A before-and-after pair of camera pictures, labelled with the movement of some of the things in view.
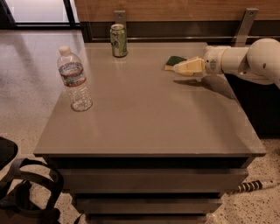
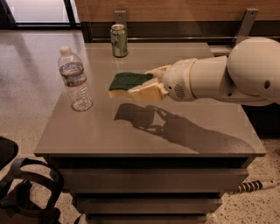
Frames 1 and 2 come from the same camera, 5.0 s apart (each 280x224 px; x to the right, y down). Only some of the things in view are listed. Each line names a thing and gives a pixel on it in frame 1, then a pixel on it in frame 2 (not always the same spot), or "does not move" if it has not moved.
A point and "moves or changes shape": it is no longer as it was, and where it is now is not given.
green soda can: [119, 40] does not move
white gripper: [212, 62] to [177, 79]
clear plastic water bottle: [73, 77] does not move
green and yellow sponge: [172, 61] moves or changes shape
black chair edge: [8, 150] does not move
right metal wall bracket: [248, 19] does not move
